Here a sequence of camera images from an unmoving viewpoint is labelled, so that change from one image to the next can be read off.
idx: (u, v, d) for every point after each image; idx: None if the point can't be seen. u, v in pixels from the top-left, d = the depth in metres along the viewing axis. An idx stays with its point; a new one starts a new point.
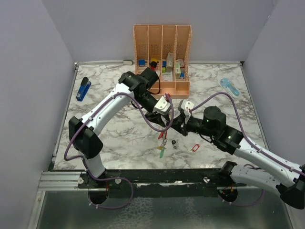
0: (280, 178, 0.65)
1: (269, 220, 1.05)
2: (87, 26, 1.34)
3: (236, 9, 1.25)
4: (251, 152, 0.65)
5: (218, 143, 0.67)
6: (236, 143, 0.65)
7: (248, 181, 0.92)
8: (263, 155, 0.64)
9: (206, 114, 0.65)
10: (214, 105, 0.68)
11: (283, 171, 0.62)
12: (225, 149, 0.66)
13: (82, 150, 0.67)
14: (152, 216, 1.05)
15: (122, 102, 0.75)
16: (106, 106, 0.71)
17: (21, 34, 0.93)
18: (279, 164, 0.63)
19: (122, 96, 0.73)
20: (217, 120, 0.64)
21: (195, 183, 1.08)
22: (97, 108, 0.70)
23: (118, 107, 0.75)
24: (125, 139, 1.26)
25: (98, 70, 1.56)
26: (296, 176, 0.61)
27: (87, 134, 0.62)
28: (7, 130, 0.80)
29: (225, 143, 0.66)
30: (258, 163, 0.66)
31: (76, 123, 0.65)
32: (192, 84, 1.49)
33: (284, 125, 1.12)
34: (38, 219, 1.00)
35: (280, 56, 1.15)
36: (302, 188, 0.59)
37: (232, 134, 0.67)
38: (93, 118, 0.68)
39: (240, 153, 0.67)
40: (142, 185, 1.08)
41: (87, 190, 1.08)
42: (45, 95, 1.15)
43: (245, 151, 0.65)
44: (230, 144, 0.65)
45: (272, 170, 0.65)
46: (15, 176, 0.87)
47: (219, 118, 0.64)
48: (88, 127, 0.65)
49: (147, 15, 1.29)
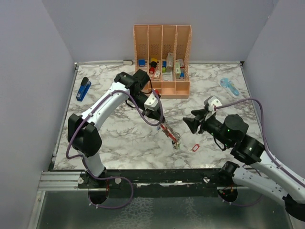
0: (294, 196, 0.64)
1: (269, 221, 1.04)
2: (87, 27, 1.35)
3: (236, 10, 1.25)
4: (271, 167, 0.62)
5: (237, 154, 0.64)
6: (257, 157, 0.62)
7: (252, 186, 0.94)
8: (283, 172, 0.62)
9: (227, 123, 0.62)
10: (237, 114, 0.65)
11: (300, 191, 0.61)
12: (243, 160, 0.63)
13: (82, 146, 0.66)
14: (152, 216, 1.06)
15: (119, 98, 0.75)
16: (105, 102, 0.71)
17: (20, 34, 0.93)
18: (297, 183, 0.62)
19: (119, 93, 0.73)
20: (238, 131, 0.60)
21: (195, 183, 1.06)
22: (96, 105, 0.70)
23: (115, 104, 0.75)
24: (125, 138, 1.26)
25: (98, 70, 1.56)
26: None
27: (88, 129, 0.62)
28: (7, 130, 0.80)
29: (244, 154, 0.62)
30: (275, 178, 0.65)
31: (75, 120, 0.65)
32: (192, 84, 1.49)
33: (284, 125, 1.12)
34: (38, 219, 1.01)
35: (280, 56, 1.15)
36: None
37: (252, 145, 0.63)
38: (93, 114, 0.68)
39: (259, 167, 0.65)
40: (142, 185, 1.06)
41: (87, 190, 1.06)
42: (45, 95, 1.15)
43: (265, 165, 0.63)
44: (251, 158, 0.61)
45: (289, 187, 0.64)
46: (15, 177, 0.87)
47: (241, 127, 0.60)
48: (88, 122, 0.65)
49: (147, 15, 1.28)
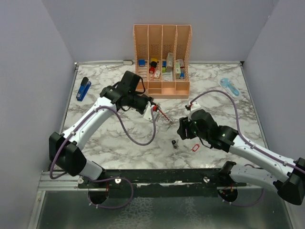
0: (276, 174, 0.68)
1: (270, 221, 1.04)
2: (87, 26, 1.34)
3: (236, 10, 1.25)
4: (245, 148, 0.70)
5: (214, 142, 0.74)
6: (229, 140, 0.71)
7: (250, 180, 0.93)
8: (257, 151, 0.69)
9: (192, 117, 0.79)
10: (201, 109, 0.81)
11: (277, 166, 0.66)
12: (220, 146, 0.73)
13: (65, 167, 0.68)
14: (152, 216, 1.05)
15: (104, 115, 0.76)
16: (89, 119, 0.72)
17: (20, 34, 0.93)
18: (273, 160, 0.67)
19: (105, 109, 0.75)
20: (202, 119, 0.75)
21: (195, 183, 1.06)
22: (79, 122, 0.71)
23: (100, 120, 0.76)
24: (125, 138, 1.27)
25: (98, 70, 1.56)
26: (289, 171, 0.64)
27: (70, 149, 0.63)
28: (7, 130, 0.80)
29: (220, 140, 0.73)
30: (253, 159, 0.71)
31: (56, 139, 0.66)
32: (192, 84, 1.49)
33: (284, 125, 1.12)
34: (38, 219, 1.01)
35: (280, 56, 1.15)
36: (295, 182, 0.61)
37: (226, 132, 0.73)
38: (75, 132, 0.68)
39: (235, 150, 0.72)
40: (142, 185, 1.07)
41: (87, 190, 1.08)
42: (44, 95, 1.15)
43: (239, 147, 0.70)
44: (224, 141, 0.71)
45: (268, 166, 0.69)
46: (15, 177, 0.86)
47: (204, 116, 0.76)
48: (71, 142, 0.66)
49: (147, 15, 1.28)
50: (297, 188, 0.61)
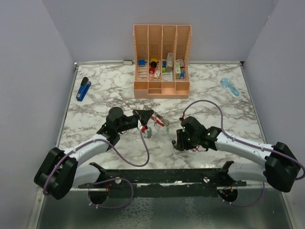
0: (259, 161, 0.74)
1: (270, 221, 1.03)
2: (87, 27, 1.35)
3: (236, 10, 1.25)
4: (227, 141, 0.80)
5: (202, 141, 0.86)
6: (214, 138, 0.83)
7: (247, 176, 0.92)
8: (238, 142, 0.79)
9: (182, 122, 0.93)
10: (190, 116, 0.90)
11: (255, 152, 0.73)
12: (208, 144, 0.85)
13: (53, 188, 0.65)
14: (152, 216, 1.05)
15: (100, 146, 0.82)
16: (87, 146, 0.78)
17: (20, 35, 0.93)
18: (252, 147, 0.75)
19: (101, 141, 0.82)
20: (187, 122, 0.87)
21: (195, 183, 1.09)
22: (80, 144, 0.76)
23: (95, 150, 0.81)
24: (125, 138, 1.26)
25: (98, 70, 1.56)
26: (267, 154, 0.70)
27: (68, 164, 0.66)
28: (7, 130, 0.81)
29: (207, 140, 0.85)
30: (238, 150, 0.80)
31: (57, 153, 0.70)
32: (192, 84, 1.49)
33: (284, 125, 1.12)
34: (38, 219, 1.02)
35: (280, 56, 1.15)
36: (273, 164, 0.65)
37: (211, 131, 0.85)
38: (76, 150, 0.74)
39: (220, 145, 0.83)
40: (142, 185, 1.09)
41: (87, 190, 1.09)
42: (44, 95, 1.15)
43: (221, 141, 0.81)
44: (210, 140, 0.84)
45: (250, 155, 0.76)
46: (15, 177, 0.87)
47: (189, 120, 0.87)
48: (70, 158, 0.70)
49: (147, 15, 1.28)
50: (276, 170, 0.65)
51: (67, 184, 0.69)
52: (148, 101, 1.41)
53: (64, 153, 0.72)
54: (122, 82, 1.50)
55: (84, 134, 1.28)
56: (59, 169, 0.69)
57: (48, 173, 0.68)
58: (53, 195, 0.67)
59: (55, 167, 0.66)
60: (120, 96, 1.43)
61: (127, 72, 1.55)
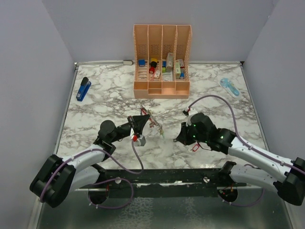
0: (275, 174, 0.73)
1: (270, 221, 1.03)
2: (87, 27, 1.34)
3: (236, 10, 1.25)
4: (243, 149, 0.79)
5: (213, 144, 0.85)
6: (228, 143, 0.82)
7: (249, 180, 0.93)
8: (255, 152, 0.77)
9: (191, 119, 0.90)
10: (199, 112, 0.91)
11: (274, 166, 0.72)
12: (218, 148, 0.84)
13: (49, 195, 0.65)
14: (152, 216, 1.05)
15: (96, 156, 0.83)
16: (85, 154, 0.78)
17: (20, 35, 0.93)
18: (271, 160, 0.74)
19: (98, 150, 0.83)
20: (200, 122, 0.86)
21: (195, 183, 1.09)
22: (78, 152, 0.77)
23: (91, 160, 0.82)
24: (125, 139, 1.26)
25: (98, 70, 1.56)
26: (286, 170, 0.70)
27: (66, 171, 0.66)
28: (7, 130, 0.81)
29: (218, 143, 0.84)
30: (253, 161, 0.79)
31: (55, 160, 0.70)
32: (192, 84, 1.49)
33: (284, 125, 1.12)
34: (38, 219, 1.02)
35: (280, 56, 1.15)
36: (293, 182, 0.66)
37: (224, 134, 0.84)
38: (74, 158, 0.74)
39: (234, 151, 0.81)
40: (142, 185, 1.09)
41: (87, 190, 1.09)
42: (44, 95, 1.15)
43: (237, 149, 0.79)
44: (223, 143, 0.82)
45: (267, 167, 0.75)
46: (15, 177, 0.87)
47: (203, 119, 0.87)
48: (68, 164, 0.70)
49: (147, 15, 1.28)
50: (294, 187, 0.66)
51: (64, 192, 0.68)
52: (148, 101, 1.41)
53: (62, 161, 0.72)
54: (122, 82, 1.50)
55: (84, 134, 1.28)
56: (57, 176, 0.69)
57: (45, 180, 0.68)
58: (49, 202, 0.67)
59: (54, 174, 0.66)
60: (120, 96, 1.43)
61: (127, 72, 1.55)
